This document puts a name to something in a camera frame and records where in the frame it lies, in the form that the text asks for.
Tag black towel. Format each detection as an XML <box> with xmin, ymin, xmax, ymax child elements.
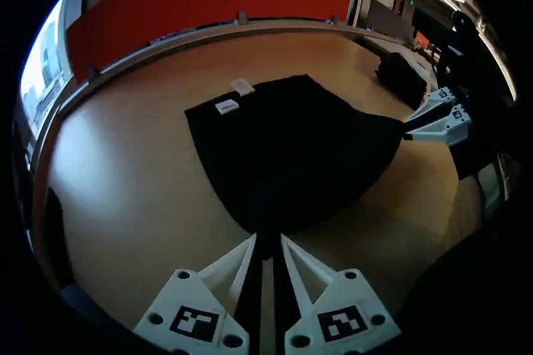
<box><xmin>184</xmin><ymin>73</ymin><xmax>407</xmax><ymax>236</ymax></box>

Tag stack of black towels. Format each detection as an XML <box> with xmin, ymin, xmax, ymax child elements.
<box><xmin>374</xmin><ymin>51</ymin><xmax>428</xmax><ymax>111</ymax></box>

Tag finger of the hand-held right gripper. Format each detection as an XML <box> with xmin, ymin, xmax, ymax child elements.
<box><xmin>402</xmin><ymin>86</ymin><xmax>457</xmax><ymax>132</ymax></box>
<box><xmin>402</xmin><ymin>103</ymin><xmax>472</xmax><ymax>148</ymax></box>

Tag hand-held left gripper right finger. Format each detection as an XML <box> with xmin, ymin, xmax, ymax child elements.
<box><xmin>268</xmin><ymin>221</ymin><xmax>403</xmax><ymax>355</ymax></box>

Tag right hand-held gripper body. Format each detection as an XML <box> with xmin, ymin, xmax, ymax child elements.
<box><xmin>448</xmin><ymin>76</ymin><xmax>512</xmax><ymax>182</ymax></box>

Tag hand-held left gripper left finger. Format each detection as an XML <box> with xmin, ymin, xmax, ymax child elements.
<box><xmin>132</xmin><ymin>221</ymin><xmax>268</xmax><ymax>355</ymax></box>

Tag red desk screen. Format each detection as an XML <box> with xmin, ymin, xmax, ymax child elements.
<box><xmin>65</xmin><ymin>0</ymin><xmax>352</xmax><ymax>86</ymax></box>

